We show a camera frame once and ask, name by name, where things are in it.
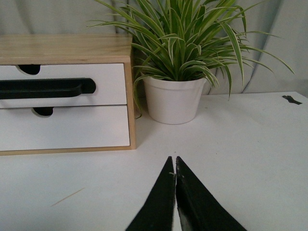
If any white plant pot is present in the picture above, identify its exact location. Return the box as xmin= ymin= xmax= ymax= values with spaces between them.
xmin=143 ymin=77 xmax=206 ymax=125

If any black tape piece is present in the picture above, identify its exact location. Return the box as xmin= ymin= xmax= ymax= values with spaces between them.
xmin=282 ymin=95 xmax=302 ymax=105

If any white drawer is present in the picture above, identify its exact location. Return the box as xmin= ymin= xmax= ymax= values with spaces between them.
xmin=0 ymin=105 xmax=130 ymax=151
xmin=0 ymin=63 xmax=127 ymax=109

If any black drawer handle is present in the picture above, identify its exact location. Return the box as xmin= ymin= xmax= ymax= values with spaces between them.
xmin=0 ymin=78 xmax=96 ymax=100

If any wooden drawer cabinet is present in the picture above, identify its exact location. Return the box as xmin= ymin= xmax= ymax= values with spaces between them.
xmin=0 ymin=34 xmax=136 ymax=155

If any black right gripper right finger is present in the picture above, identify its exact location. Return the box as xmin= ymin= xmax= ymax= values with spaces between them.
xmin=176 ymin=156 xmax=245 ymax=231

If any grey fabric backdrop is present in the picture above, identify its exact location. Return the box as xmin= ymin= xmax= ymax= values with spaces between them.
xmin=0 ymin=0 xmax=308 ymax=96

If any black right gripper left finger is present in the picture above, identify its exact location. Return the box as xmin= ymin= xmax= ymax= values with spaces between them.
xmin=126 ymin=156 xmax=176 ymax=231

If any green spider plant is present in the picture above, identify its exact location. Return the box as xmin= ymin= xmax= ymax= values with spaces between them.
xmin=87 ymin=0 xmax=295 ymax=119

